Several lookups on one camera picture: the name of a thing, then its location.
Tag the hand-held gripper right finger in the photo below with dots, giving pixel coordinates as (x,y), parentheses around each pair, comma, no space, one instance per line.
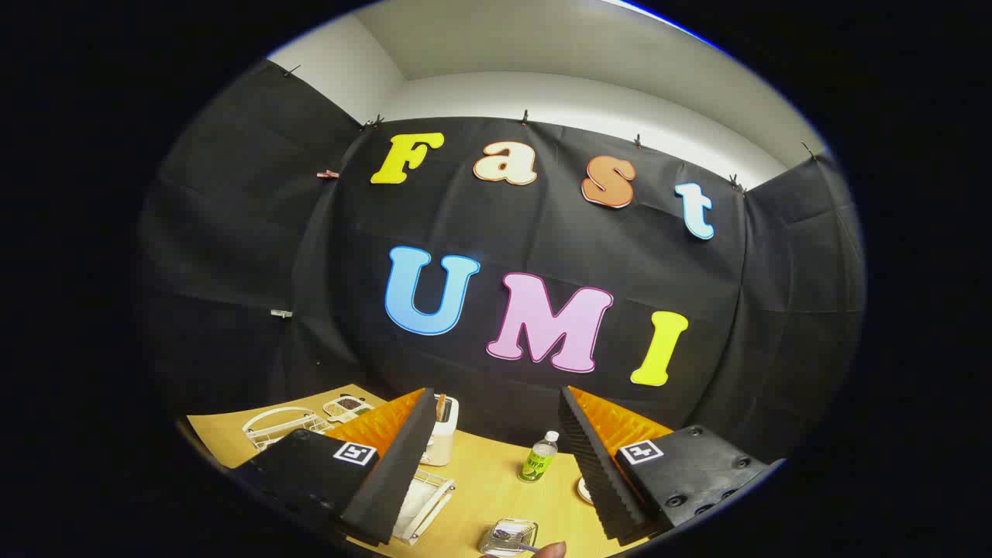
(593,465)

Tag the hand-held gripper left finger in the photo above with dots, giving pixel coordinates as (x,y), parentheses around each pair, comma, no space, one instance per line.
(395,480)

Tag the white oval plate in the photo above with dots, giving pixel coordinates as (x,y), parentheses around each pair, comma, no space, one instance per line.
(584,490)

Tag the green label drink bottle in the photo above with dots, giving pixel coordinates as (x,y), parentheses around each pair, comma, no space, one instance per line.
(537,461)

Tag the white toaster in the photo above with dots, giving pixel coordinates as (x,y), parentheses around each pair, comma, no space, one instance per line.
(443,442)

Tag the toast slice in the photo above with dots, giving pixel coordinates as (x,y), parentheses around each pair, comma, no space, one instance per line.
(441,407)

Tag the compartment tray with grains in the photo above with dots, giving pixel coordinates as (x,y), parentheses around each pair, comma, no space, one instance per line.
(346,406)

